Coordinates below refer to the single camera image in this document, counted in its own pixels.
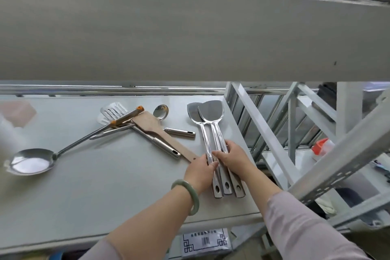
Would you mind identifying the slotted steel turner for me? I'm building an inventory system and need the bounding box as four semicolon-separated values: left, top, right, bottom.
97;113;197;139
100;102;181;160

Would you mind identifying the person's right hand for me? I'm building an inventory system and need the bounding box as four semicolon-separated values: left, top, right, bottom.
212;140;263;191

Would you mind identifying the large steel ladle orange tip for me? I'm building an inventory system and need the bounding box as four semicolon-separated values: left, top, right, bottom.
7;105;145;177

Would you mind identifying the wooden spatula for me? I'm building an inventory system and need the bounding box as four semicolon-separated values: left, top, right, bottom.
131;111;199;163

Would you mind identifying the white packet black pattern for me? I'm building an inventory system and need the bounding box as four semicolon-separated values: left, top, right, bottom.
180;227;234;259

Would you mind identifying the small steel ladle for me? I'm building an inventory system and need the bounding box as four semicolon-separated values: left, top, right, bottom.
89;104;169;141

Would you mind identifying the person's left hand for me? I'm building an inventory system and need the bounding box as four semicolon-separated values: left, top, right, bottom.
184;153;220;196

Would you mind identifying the green jade bracelet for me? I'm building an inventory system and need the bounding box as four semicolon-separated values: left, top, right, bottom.
170;179;200;216

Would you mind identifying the white table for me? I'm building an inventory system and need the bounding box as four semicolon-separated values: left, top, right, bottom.
0;93;266;254

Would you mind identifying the pink block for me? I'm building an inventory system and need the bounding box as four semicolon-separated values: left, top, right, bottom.
0;100;37;128

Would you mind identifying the white metal rack frame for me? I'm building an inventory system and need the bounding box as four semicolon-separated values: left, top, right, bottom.
224;81;390;230

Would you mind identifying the person's right forearm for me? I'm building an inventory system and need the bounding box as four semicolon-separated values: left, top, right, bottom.
240;171;371;260

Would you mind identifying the orange-capped white bottle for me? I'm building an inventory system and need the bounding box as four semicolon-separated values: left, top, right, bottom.
310;138;336;157

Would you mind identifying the person's left forearm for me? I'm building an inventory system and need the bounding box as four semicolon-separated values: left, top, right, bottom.
79;188;195;260

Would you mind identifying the grey upper shelf board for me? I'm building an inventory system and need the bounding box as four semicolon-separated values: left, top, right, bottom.
0;0;390;82

